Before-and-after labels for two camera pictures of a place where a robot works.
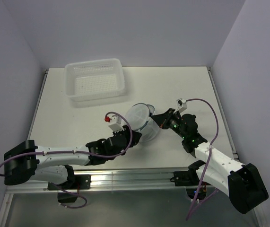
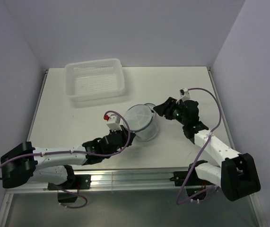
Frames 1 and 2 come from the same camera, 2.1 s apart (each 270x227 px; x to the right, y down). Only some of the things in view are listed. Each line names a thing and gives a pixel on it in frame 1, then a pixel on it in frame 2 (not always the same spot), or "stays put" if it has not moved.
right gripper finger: [162, 118] to [165, 108]
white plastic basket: [94, 80] stays put
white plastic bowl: [138, 118] stays put
